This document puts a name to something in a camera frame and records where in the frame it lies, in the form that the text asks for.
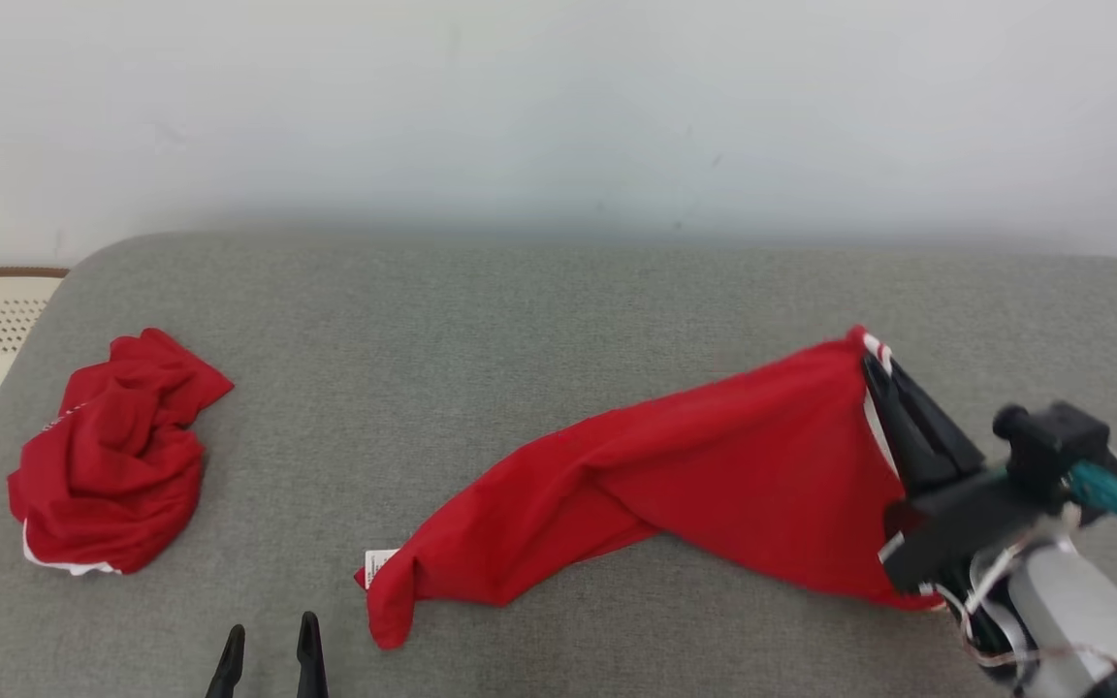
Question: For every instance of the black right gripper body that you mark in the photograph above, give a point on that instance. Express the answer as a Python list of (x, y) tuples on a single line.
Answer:
[(956, 523)]

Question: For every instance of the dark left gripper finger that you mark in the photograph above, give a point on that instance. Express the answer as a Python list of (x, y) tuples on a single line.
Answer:
[(310, 669), (227, 674)]

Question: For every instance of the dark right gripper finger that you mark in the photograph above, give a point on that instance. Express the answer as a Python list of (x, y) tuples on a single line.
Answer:
[(908, 446), (951, 441)]

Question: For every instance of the red basketball jersey white sleeves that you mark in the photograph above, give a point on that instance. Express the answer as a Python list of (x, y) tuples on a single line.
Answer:
[(714, 465)]

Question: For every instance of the red shorts white trim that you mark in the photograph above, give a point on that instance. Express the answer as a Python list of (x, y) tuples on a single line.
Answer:
[(112, 465)]

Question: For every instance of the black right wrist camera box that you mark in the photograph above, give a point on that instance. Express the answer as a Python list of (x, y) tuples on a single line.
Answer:
[(1053, 446)]

